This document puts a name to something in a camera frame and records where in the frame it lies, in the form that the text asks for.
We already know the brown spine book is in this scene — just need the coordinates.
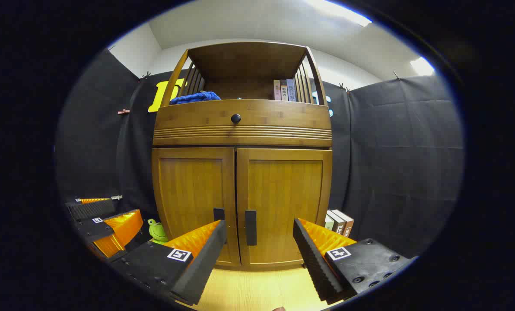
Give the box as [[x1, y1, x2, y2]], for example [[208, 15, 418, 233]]
[[332, 209, 355, 238]]

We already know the wooden ribbed drawer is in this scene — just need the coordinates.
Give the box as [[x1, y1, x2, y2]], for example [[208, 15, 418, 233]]
[[153, 100, 333, 148]]

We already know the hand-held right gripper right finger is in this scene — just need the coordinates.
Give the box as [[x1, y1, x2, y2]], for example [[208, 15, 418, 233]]
[[293, 218, 413, 303]]

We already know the ceiling light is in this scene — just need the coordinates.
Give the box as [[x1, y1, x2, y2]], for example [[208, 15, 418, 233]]
[[410, 57, 435, 76]]

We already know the green toy frog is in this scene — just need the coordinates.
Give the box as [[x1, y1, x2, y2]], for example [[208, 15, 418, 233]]
[[148, 219, 169, 243]]

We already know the wooden double-door shoe cabinet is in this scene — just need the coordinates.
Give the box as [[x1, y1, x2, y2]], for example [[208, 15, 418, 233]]
[[152, 42, 333, 270]]

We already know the wooden shoe cabinet door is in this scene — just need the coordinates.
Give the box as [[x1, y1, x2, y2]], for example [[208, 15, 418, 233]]
[[236, 148, 332, 269], [152, 148, 241, 267]]

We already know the blue cloth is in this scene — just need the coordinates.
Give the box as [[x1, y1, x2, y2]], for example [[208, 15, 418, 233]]
[[170, 91, 222, 105]]

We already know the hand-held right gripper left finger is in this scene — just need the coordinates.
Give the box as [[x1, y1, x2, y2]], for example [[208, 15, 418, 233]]
[[111, 219, 228, 306]]

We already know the dark spine book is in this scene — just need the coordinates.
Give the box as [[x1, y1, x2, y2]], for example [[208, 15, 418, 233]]
[[327, 210, 345, 235]]

